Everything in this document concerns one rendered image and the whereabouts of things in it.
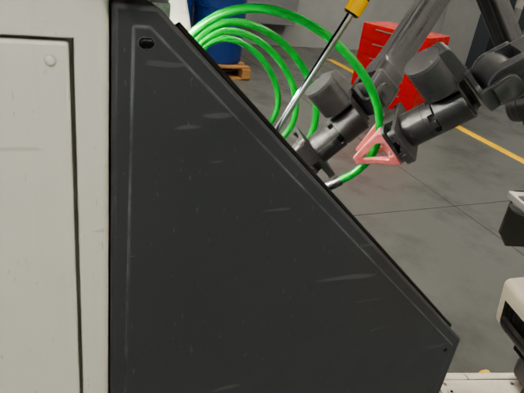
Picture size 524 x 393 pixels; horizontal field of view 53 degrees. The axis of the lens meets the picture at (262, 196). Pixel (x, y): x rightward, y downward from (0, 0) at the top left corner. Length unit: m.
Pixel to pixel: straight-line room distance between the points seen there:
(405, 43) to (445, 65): 0.29
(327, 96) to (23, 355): 0.62
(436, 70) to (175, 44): 0.42
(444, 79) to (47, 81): 0.54
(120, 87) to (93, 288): 0.22
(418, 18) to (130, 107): 0.75
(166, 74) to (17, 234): 0.21
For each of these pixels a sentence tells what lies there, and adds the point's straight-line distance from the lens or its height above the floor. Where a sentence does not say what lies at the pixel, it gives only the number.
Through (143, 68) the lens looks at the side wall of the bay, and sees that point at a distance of 0.50.
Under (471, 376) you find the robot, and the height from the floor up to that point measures 0.28.
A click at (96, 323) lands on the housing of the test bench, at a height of 1.11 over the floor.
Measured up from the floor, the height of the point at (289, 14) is 1.41.
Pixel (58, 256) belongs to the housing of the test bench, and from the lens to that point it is 0.57.
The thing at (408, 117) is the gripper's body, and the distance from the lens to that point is 0.86.
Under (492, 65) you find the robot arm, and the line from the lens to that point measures 0.85.
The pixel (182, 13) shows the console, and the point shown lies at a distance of 1.23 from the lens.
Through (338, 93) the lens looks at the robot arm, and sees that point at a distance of 0.96.
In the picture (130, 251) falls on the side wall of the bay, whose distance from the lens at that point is 0.58.
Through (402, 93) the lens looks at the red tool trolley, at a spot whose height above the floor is 0.32.
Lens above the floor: 1.52
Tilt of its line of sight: 27 degrees down
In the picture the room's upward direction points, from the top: 9 degrees clockwise
